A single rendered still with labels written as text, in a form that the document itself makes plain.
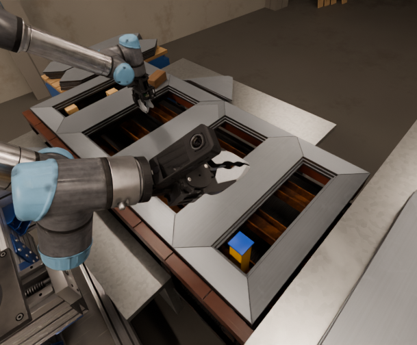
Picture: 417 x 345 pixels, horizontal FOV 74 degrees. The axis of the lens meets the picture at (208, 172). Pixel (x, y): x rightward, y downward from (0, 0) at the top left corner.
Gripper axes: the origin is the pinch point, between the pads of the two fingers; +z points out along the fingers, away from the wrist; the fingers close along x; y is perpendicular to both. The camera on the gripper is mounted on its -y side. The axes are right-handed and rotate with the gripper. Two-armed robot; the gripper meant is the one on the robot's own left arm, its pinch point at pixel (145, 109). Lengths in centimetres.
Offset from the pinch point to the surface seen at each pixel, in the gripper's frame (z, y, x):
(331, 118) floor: 91, 31, 175
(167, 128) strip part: 5.8, 13.0, 2.1
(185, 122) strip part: 5.8, 16.1, 11.0
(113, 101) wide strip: 5.8, -28.0, -2.8
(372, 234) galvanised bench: -14, 107, -5
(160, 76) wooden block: 1.1, -21.4, 26.5
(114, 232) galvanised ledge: 23, 31, -46
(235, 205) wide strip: 6, 67, -10
